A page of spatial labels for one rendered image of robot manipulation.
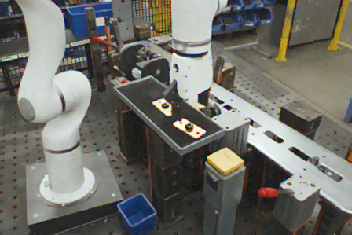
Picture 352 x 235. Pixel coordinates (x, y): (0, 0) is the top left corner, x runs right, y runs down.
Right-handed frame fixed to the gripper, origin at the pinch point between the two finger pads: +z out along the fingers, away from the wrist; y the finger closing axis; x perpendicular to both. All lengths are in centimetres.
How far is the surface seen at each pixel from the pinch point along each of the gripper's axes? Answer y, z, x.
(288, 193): 6.9, 15.2, -25.7
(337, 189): 24.3, 22.4, -31.9
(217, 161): -4.4, 6.3, -12.7
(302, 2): 323, 52, 124
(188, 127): -0.9, 5.3, -0.2
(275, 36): 339, 107, 161
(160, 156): -2.3, 20.1, 9.4
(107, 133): 14, 52, 69
